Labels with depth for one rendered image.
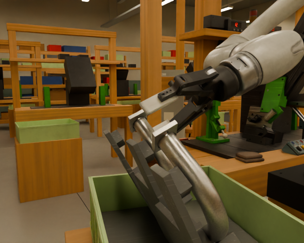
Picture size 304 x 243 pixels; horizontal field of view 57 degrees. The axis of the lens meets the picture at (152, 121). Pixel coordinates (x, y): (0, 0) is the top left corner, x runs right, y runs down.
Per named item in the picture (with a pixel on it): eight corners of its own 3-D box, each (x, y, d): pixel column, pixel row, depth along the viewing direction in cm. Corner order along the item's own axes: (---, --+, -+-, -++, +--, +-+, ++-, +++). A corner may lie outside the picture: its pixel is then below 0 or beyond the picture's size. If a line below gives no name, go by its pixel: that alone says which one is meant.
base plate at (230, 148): (354, 137, 185) (354, 134, 184) (233, 161, 130) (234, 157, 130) (294, 128, 220) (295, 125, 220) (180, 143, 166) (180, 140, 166)
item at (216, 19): (229, 29, 170) (230, 17, 169) (211, 26, 163) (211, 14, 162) (221, 31, 177) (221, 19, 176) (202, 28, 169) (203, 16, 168)
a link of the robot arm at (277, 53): (271, 90, 61) (234, 91, 74) (320, 61, 65) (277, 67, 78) (255, 43, 59) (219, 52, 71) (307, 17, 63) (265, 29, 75)
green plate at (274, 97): (285, 116, 160) (294, 80, 160) (276, 114, 155) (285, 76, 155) (268, 114, 170) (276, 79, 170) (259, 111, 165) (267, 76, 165)
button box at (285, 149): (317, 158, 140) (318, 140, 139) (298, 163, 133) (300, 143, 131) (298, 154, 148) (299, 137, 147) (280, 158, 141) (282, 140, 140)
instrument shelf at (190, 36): (302, 45, 200) (302, 39, 200) (204, 35, 156) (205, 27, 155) (271, 48, 222) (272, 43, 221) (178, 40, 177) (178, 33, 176)
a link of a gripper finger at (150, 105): (178, 99, 54) (178, 97, 53) (147, 116, 52) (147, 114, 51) (169, 89, 55) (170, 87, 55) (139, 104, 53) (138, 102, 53)
